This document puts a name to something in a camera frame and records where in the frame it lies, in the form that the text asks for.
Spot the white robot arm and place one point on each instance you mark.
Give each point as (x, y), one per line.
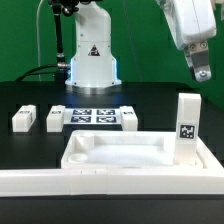
(93, 69)

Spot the white desk top tray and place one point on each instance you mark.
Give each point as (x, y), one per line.
(129, 149)

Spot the white L-shaped fence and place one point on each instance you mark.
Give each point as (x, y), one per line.
(52, 182)

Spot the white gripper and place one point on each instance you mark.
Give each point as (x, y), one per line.
(191, 23)

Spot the fiducial marker sheet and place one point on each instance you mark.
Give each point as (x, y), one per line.
(92, 116)

